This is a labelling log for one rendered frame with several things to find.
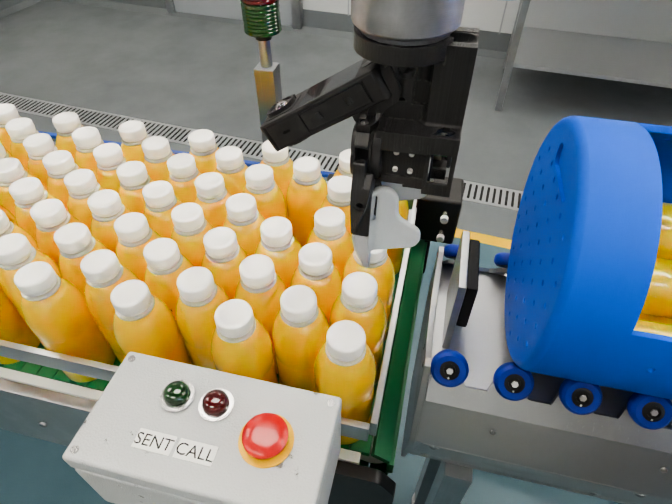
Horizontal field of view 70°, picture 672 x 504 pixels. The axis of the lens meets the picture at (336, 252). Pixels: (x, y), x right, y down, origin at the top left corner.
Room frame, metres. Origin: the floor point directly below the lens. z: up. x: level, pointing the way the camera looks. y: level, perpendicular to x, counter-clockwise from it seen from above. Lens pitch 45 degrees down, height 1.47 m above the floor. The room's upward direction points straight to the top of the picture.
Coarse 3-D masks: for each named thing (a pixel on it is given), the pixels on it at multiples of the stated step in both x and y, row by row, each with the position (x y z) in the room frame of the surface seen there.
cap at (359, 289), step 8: (360, 272) 0.36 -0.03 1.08; (344, 280) 0.35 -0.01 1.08; (352, 280) 0.35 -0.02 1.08; (360, 280) 0.35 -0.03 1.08; (368, 280) 0.35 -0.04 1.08; (344, 288) 0.33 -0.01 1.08; (352, 288) 0.33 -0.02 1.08; (360, 288) 0.33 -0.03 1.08; (368, 288) 0.33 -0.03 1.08; (376, 288) 0.33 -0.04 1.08; (344, 296) 0.33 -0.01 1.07; (352, 296) 0.32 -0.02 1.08; (360, 296) 0.32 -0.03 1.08; (368, 296) 0.32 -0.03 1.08; (352, 304) 0.32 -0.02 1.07; (360, 304) 0.32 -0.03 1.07; (368, 304) 0.32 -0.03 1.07
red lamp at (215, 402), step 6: (210, 390) 0.20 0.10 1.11; (216, 390) 0.20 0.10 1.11; (222, 390) 0.20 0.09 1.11; (204, 396) 0.19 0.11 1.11; (210, 396) 0.19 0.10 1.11; (216, 396) 0.19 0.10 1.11; (222, 396) 0.19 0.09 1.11; (204, 402) 0.19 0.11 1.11; (210, 402) 0.19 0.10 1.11; (216, 402) 0.19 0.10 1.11; (222, 402) 0.19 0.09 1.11; (228, 402) 0.19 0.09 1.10; (204, 408) 0.18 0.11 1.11; (210, 408) 0.18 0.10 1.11; (216, 408) 0.18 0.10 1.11; (222, 408) 0.18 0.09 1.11; (210, 414) 0.18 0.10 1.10; (216, 414) 0.18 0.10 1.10
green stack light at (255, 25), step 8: (248, 8) 0.82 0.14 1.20; (256, 8) 0.81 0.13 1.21; (264, 8) 0.82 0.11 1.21; (272, 8) 0.82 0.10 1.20; (248, 16) 0.82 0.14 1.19; (256, 16) 0.81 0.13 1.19; (264, 16) 0.82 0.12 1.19; (272, 16) 0.82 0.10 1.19; (280, 16) 0.85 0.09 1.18; (248, 24) 0.82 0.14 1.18; (256, 24) 0.81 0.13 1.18; (264, 24) 0.82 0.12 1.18; (272, 24) 0.82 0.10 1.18; (280, 24) 0.84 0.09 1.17; (248, 32) 0.82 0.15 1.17; (256, 32) 0.82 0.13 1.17; (264, 32) 0.82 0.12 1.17; (272, 32) 0.82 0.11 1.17
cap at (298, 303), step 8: (288, 288) 0.33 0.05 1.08; (296, 288) 0.33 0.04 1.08; (304, 288) 0.33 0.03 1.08; (288, 296) 0.32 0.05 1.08; (296, 296) 0.32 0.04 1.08; (304, 296) 0.32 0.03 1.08; (312, 296) 0.32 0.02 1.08; (280, 304) 0.31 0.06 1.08; (288, 304) 0.31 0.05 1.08; (296, 304) 0.31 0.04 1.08; (304, 304) 0.31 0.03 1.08; (312, 304) 0.31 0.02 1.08; (288, 312) 0.30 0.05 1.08; (296, 312) 0.30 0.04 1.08; (304, 312) 0.30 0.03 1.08; (312, 312) 0.31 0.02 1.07; (296, 320) 0.30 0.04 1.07; (304, 320) 0.30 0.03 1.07
